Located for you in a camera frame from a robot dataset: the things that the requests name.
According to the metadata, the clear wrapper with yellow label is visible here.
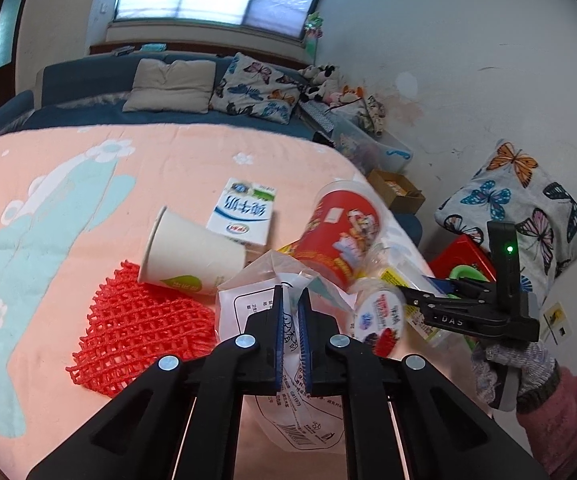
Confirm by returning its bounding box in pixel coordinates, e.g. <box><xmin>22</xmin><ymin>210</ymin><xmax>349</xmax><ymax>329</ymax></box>
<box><xmin>366</xmin><ymin>239</ymin><xmax>464</xmax><ymax>352</ymax></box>

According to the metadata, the white paper cup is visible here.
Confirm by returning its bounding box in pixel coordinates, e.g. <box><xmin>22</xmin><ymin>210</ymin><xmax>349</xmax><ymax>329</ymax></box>
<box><xmin>137</xmin><ymin>205</ymin><xmax>247</xmax><ymax>298</ymax></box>

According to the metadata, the person's right hand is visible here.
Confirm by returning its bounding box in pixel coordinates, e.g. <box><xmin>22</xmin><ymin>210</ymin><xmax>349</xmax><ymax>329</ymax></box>
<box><xmin>471</xmin><ymin>341</ymin><xmax>562</xmax><ymax>413</ymax></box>

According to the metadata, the clear plastic storage box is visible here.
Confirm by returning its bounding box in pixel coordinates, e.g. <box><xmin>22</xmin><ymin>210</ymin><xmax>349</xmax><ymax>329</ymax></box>
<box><xmin>331</xmin><ymin>112</ymin><xmax>415</xmax><ymax>177</ymax></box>

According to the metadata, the green plastic basket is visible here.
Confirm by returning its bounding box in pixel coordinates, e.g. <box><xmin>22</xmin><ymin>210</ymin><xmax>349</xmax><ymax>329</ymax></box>
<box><xmin>446</xmin><ymin>264</ymin><xmax>492</xmax><ymax>292</ymax></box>

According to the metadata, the green pinwheel decoration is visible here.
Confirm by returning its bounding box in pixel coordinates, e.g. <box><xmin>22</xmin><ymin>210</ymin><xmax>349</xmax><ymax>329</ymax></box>
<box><xmin>304</xmin><ymin>9</ymin><xmax>327</xmax><ymax>59</ymax></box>

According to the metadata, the red instant noodle cup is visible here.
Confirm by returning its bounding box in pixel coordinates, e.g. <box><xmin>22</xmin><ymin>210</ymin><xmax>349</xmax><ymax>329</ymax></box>
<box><xmin>277</xmin><ymin>179</ymin><xmax>388</xmax><ymax>292</ymax></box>

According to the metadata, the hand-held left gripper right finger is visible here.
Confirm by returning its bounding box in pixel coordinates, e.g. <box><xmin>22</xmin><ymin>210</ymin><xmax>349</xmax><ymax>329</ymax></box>
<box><xmin>299</xmin><ymin>287</ymin><xmax>552</xmax><ymax>480</ymax></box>

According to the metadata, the patterned cloth bag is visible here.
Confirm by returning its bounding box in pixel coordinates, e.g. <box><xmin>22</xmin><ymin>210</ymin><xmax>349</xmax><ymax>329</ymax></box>
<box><xmin>363</xmin><ymin>93</ymin><xmax>390</xmax><ymax>139</ymax></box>

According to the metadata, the small butterfly print pillow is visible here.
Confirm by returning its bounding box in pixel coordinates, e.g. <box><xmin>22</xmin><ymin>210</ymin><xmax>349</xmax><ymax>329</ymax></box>
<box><xmin>209</xmin><ymin>52</ymin><xmax>303</xmax><ymax>125</ymax></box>

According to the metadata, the small yogurt cup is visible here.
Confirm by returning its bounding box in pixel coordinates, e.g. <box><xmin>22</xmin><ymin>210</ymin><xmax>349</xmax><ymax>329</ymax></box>
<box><xmin>351</xmin><ymin>277</ymin><xmax>410</xmax><ymax>359</ymax></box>

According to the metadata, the white blue milk carton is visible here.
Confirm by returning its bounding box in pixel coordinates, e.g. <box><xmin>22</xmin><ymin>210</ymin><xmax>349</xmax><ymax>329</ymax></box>
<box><xmin>204</xmin><ymin>177</ymin><xmax>277</xmax><ymax>252</ymax></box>

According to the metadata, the keyboard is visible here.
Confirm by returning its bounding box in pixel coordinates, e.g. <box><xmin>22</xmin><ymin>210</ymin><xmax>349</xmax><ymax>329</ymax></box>
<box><xmin>297</xmin><ymin>101</ymin><xmax>338</xmax><ymax>134</ymax></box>

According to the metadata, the white card with yellow print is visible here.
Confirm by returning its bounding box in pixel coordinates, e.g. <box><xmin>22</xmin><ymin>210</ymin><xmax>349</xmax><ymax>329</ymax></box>
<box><xmin>543</xmin><ymin>301</ymin><xmax>575</xmax><ymax>346</ymax></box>

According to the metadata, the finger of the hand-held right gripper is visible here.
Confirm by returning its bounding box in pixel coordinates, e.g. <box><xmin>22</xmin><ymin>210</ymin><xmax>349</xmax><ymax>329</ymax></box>
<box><xmin>399</xmin><ymin>286</ymin><xmax>452</xmax><ymax>322</ymax></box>
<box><xmin>426</xmin><ymin>275</ymin><xmax>494</xmax><ymax>306</ymax></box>

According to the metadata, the narrow glass door pane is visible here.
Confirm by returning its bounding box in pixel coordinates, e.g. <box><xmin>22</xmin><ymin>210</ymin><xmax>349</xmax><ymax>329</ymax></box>
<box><xmin>0</xmin><ymin>0</ymin><xmax>30</xmax><ymax>74</ymax></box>

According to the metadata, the blue bed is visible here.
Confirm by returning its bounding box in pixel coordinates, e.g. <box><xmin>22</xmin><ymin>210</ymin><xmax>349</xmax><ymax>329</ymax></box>
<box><xmin>0</xmin><ymin>51</ymin><xmax>425</xmax><ymax>251</ymax></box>

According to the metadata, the red box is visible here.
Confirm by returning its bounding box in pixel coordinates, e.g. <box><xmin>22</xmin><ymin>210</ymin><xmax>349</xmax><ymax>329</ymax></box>
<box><xmin>428</xmin><ymin>233</ymin><xmax>497</xmax><ymax>286</ymax></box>

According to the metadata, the large butterfly print pillow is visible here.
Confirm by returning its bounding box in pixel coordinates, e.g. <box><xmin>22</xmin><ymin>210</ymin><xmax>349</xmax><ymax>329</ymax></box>
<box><xmin>434</xmin><ymin>139</ymin><xmax>577</xmax><ymax>282</ymax></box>

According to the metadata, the clear plastic bag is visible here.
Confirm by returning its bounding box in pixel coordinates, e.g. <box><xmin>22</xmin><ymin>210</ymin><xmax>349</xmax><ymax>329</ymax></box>
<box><xmin>216</xmin><ymin>250</ymin><xmax>359</xmax><ymax>456</ymax></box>

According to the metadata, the red foam fruit net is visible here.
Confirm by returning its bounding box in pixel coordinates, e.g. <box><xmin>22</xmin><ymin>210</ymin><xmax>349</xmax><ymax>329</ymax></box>
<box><xmin>66</xmin><ymin>260</ymin><xmax>220</xmax><ymax>397</ymax></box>

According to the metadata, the cardboard box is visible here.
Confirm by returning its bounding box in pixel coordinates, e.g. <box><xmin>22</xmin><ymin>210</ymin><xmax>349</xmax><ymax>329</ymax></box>
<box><xmin>367</xmin><ymin>168</ymin><xmax>426</xmax><ymax>214</ymax></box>

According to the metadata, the orange plush toy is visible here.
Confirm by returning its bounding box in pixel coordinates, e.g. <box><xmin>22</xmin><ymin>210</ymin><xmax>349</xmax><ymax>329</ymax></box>
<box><xmin>325</xmin><ymin>85</ymin><xmax>368</xmax><ymax>109</ymax></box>

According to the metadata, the beige pillow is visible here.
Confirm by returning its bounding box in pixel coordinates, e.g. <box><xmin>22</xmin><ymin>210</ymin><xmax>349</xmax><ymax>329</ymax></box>
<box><xmin>122</xmin><ymin>58</ymin><xmax>217</xmax><ymax>115</ymax></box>

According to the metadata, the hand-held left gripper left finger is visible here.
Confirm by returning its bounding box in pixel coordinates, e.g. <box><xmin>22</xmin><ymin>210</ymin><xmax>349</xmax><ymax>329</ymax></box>
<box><xmin>26</xmin><ymin>284</ymin><xmax>285</xmax><ymax>480</ymax></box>

